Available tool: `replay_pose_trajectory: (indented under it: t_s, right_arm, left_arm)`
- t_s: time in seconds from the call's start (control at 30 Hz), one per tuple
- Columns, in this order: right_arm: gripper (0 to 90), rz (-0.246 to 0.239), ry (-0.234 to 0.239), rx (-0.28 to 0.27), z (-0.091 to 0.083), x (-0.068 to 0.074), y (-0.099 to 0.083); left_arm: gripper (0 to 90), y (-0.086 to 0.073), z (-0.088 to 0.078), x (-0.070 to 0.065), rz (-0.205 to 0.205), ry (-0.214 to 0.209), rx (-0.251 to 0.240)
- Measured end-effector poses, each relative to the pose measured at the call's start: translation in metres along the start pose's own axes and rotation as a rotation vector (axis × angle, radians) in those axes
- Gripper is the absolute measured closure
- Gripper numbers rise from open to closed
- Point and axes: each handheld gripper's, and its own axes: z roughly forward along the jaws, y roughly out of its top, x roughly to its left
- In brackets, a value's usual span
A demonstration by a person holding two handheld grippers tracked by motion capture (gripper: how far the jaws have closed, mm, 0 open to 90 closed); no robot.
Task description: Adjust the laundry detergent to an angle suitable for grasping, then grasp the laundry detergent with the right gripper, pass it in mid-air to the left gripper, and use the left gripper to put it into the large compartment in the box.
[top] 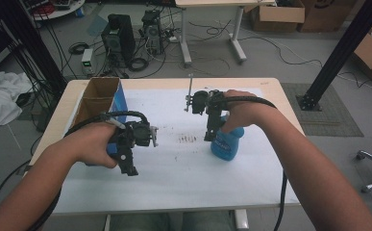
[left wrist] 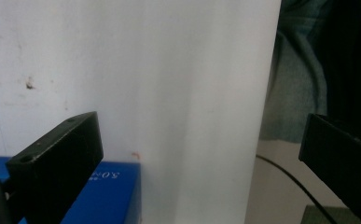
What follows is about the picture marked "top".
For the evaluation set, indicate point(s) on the round white table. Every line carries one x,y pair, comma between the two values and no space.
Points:
58,9

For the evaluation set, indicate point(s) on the open cardboard box blue sides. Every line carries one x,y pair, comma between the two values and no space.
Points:
97,99

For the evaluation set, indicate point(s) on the white cloth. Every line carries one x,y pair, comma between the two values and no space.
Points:
1,96

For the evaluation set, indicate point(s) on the white bench power supply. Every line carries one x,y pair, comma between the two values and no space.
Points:
87,61

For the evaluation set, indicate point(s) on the person's right hand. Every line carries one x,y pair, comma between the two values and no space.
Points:
247,110

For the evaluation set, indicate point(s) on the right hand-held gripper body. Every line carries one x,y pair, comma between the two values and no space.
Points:
212,104

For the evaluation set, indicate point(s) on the small black computer tower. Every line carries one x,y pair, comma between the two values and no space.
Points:
152,30

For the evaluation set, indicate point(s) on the large black computer tower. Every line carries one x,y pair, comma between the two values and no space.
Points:
121,37

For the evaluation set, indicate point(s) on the dark marks on mat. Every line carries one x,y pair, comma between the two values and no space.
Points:
187,139

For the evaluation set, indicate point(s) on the grey floor mat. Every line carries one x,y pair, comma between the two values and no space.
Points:
331,112

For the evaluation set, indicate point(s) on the black aluminium frame post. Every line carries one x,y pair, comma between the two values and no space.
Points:
343,53

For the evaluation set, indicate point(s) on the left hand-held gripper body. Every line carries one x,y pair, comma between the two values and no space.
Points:
138,133

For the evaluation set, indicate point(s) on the white power strip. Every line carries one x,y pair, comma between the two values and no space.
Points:
172,39

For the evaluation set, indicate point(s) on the white table mat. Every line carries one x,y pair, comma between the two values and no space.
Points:
180,183

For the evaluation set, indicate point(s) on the white background desk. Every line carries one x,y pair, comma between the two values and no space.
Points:
186,35

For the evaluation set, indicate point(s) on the person's left hand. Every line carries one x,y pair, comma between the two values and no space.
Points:
94,144

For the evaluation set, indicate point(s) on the wide open cardboard box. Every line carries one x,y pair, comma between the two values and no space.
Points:
278,17

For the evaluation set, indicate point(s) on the blue spray bottle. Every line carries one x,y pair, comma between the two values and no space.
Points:
228,146

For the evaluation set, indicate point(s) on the white table leg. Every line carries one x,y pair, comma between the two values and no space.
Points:
242,219

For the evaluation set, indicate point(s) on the tall brown cardboard box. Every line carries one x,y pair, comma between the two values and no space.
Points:
327,14

